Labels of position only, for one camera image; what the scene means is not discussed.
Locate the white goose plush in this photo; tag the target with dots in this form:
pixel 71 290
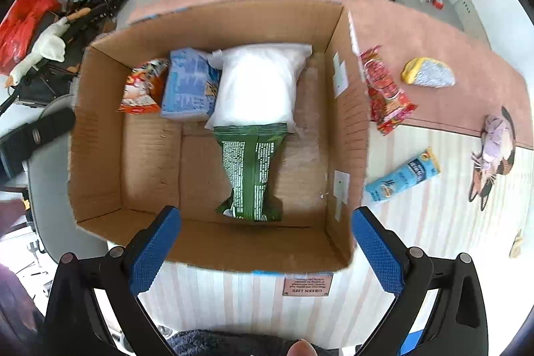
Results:
pixel 44 49

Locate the cardboard box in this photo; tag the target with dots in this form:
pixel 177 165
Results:
pixel 150 164

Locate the person's right hand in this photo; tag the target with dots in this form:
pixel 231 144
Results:
pixel 302 348

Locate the light blue tube packet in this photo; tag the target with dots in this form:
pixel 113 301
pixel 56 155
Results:
pixel 402 181

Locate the grey chair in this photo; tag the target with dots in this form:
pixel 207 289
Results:
pixel 48 193

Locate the purple plush toy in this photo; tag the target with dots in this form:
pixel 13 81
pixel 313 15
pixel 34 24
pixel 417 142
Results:
pixel 494 151

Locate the dark fuzzy cloth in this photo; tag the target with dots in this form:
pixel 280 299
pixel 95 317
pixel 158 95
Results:
pixel 233 343

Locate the striped bed sheet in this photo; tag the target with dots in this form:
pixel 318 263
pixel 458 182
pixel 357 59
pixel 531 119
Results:
pixel 434 239

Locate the blue tissue pack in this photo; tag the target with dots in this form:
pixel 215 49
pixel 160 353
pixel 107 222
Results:
pixel 188 87

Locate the pink blanket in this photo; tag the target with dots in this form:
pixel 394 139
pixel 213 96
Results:
pixel 438 43

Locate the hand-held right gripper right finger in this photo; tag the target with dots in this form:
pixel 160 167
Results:
pixel 377 251

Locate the orange snack packet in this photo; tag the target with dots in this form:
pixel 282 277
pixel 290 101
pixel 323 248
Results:
pixel 142 87

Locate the red plastic bag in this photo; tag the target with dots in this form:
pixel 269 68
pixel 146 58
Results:
pixel 23 26

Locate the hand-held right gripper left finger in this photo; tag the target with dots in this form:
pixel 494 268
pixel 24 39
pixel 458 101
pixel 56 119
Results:
pixel 153 254

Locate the white plastic bag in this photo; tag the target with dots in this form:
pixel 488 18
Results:
pixel 256 89

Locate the red snack packet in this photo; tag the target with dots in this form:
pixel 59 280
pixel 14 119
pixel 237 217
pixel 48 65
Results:
pixel 386 93

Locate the green snack packet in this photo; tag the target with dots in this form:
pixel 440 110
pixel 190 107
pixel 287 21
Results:
pixel 250 172

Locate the yellow and silver pouch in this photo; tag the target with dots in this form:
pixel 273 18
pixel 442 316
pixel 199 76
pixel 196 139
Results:
pixel 427 73

